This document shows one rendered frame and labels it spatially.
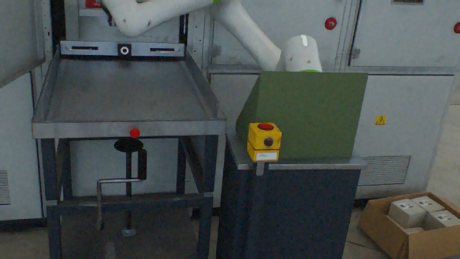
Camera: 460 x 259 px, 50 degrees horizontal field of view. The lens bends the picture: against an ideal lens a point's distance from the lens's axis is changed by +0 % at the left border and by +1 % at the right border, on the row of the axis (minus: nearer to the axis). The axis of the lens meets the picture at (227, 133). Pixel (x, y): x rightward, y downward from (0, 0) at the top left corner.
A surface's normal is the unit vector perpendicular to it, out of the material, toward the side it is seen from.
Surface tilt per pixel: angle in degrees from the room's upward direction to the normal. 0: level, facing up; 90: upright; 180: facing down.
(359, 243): 0
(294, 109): 90
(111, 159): 90
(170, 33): 90
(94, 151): 90
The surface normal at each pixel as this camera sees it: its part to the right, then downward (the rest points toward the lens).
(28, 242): 0.08, -0.91
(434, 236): 0.36, 0.05
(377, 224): -0.88, -0.14
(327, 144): 0.21, 0.41
